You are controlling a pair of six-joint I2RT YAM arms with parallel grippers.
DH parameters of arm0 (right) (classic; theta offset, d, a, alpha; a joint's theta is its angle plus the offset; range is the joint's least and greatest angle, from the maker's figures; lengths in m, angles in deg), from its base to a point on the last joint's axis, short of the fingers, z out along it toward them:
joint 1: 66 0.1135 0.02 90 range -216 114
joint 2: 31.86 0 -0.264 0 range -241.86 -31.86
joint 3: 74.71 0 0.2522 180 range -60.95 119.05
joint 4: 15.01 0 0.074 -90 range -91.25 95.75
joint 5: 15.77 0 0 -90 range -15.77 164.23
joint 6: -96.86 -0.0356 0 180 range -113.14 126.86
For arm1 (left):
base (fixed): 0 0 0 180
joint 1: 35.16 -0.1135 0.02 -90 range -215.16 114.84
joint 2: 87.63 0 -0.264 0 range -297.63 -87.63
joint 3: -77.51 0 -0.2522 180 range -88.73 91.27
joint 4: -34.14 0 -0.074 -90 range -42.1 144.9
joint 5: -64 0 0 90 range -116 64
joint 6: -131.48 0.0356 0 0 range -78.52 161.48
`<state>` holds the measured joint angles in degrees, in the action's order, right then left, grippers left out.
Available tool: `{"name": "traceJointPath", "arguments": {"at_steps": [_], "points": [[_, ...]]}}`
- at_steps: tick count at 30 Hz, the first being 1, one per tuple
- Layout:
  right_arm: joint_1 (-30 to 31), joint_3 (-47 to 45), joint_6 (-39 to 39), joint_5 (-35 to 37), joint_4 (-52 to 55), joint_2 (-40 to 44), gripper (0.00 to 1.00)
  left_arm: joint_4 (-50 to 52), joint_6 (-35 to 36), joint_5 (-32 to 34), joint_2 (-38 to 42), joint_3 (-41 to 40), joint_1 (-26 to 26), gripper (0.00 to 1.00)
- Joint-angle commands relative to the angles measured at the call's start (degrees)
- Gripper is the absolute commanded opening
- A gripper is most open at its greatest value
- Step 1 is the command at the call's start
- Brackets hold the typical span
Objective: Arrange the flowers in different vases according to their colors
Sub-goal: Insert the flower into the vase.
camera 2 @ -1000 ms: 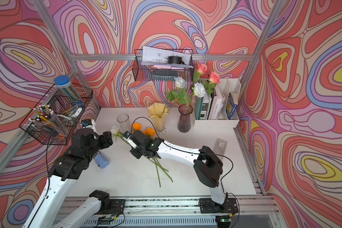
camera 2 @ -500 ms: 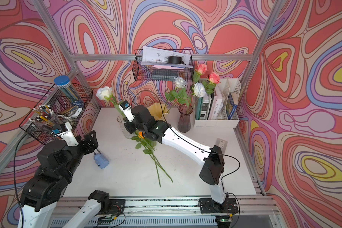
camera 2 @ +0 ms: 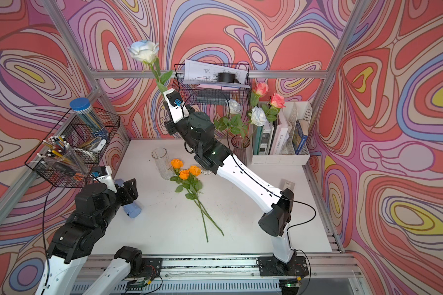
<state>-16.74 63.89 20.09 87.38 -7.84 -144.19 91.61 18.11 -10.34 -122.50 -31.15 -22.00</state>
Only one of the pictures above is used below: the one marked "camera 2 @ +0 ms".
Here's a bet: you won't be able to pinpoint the pink rose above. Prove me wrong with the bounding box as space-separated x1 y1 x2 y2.
262 93 285 122
247 82 269 118

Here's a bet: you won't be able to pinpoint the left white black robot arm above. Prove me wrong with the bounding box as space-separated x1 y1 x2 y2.
36 178 139 295

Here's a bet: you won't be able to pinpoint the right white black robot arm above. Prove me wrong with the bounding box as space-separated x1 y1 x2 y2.
164 102 294 264

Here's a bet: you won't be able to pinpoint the orange rose back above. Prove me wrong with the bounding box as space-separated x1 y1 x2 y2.
171 159 184 170

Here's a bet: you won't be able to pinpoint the orange rose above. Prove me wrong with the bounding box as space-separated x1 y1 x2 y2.
171 159 184 170
169 168 209 242
188 165 225 242

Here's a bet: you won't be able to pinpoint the clear glass vase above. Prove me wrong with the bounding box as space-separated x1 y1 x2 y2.
151 147 174 180

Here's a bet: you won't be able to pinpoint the orange rose left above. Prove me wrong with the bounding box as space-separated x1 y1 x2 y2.
169 168 209 242

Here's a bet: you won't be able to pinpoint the yellow ruffled glass vase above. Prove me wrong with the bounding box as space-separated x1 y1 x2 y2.
200 167 212 175

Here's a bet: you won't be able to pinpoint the white printed paper sheets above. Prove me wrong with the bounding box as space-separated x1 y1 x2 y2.
184 60 249 84

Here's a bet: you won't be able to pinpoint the purple ribbed glass vase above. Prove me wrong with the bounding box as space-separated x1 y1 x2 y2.
231 135 251 165

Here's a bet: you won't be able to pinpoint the orange rose right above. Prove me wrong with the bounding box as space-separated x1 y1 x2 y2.
188 165 225 242

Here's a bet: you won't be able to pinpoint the black tape roll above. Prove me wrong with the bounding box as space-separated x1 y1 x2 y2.
217 72 239 84

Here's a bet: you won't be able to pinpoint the green folder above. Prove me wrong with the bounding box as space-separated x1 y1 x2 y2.
252 126 263 156

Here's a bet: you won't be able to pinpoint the clear cup of pens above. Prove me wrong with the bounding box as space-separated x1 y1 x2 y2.
37 136 89 177

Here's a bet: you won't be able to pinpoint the white book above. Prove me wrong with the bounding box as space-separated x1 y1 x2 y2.
269 111 290 156

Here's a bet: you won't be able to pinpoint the blue lid pencil jar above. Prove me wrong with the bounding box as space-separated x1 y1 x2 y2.
70 98 109 140

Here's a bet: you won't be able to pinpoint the white desktop file organizer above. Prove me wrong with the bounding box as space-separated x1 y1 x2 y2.
247 102 313 165

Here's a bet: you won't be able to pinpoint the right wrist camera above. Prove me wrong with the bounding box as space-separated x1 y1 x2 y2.
163 88 190 124

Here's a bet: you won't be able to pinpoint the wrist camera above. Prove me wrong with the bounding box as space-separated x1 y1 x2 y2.
91 165 117 192
163 88 190 124

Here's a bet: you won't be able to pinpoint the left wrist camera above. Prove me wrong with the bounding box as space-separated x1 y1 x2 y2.
91 165 117 192

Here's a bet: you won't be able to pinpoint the black wire wall basket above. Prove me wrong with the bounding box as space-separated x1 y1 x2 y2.
172 62 252 106

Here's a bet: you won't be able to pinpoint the black wire pen basket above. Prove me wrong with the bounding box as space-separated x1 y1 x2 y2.
25 108 121 188

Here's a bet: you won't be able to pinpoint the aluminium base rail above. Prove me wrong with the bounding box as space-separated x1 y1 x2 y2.
46 252 370 295

